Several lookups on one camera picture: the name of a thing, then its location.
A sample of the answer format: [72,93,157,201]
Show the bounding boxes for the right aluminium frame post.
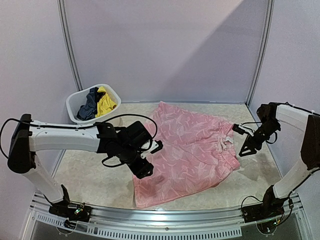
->
[245,0,275,108]

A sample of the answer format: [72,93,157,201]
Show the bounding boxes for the yellow garment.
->
[95,86,117,118]

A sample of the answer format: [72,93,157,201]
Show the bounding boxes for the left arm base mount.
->
[48,201,93,223]

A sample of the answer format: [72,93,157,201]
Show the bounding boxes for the aluminium frame post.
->
[57,0,83,91]
[245,0,275,108]

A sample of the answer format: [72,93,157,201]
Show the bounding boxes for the aluminium front rail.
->
[22,193,312,240]

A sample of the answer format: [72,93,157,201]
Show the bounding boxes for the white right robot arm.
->
[234,101,320,212]

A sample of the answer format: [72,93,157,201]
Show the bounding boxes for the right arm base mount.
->
[241,200,285,223]

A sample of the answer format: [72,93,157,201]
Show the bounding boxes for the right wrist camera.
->
[232,124,254,136]

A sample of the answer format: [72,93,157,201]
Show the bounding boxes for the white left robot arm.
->
[6,114,162,217]

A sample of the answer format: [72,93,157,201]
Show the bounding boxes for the left aluminium frame post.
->
[57,0,83,91]

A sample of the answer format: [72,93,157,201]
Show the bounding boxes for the pink patterned shorts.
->
[133,102,240,209]

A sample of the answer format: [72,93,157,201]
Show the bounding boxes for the dark blue garment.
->
[76,87,100,121]

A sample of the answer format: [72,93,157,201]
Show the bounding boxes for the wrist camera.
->
[232,124,254,136]
[140,140,163,159]

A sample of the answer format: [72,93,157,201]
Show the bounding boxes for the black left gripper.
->
[117,144,155,180]

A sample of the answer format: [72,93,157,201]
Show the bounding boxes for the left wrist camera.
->
[140,140,163,159]

